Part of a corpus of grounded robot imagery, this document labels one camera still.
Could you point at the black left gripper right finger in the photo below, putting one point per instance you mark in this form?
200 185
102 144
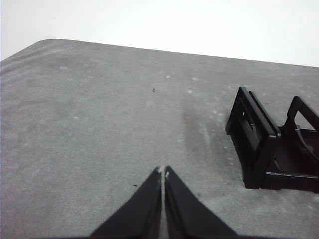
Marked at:
187 216

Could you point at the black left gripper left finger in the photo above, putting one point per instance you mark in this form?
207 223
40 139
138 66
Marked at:
142 216

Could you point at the black plate rack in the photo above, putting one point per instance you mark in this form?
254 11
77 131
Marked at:
259 149

